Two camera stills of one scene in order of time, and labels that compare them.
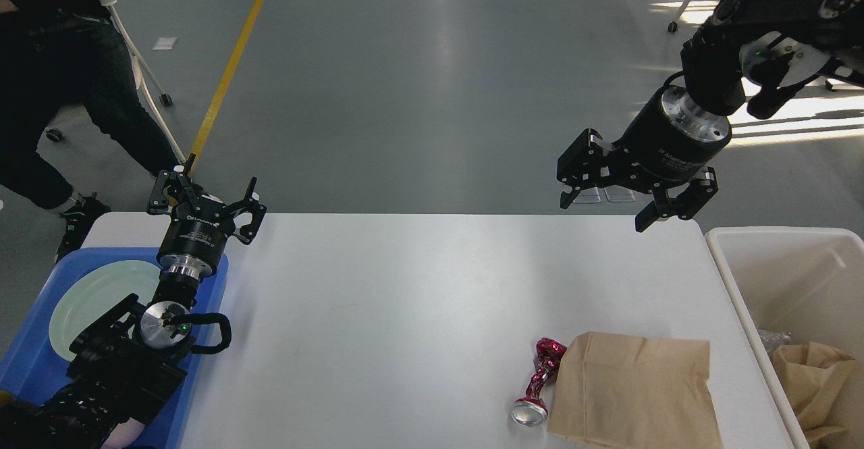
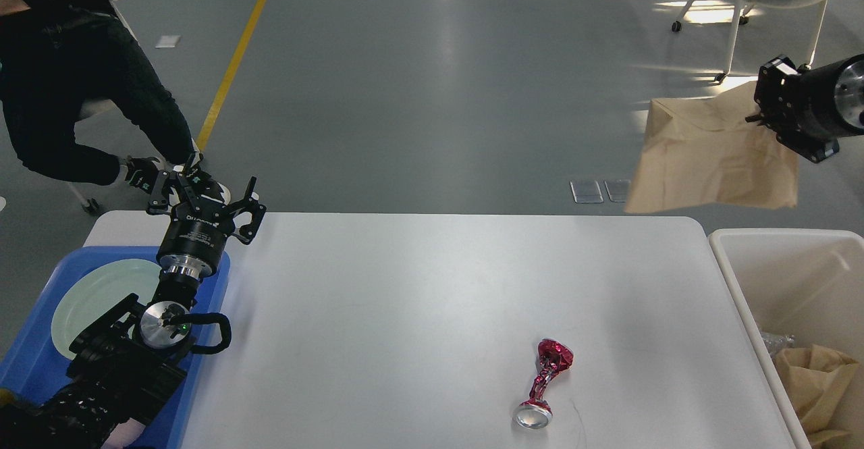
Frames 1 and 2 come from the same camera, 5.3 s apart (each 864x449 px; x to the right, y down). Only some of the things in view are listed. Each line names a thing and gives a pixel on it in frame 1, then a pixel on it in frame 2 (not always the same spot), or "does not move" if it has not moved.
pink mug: [123, 433] does not move
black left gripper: [194, 240] does not move
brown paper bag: [634, 392] -> [702, 153]
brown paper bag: [811, 376] does not move
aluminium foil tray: [773, 340] does not move
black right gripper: [669, 138] -> [827, 101]
